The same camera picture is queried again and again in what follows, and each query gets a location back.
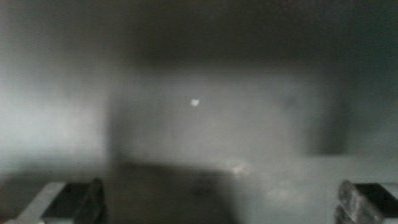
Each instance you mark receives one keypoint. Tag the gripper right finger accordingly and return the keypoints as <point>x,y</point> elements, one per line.
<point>368,203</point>

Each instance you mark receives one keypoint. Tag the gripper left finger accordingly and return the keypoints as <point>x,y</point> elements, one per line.
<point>66,204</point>

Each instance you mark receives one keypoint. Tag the white drawer cabinet box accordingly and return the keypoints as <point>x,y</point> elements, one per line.
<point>213,101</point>

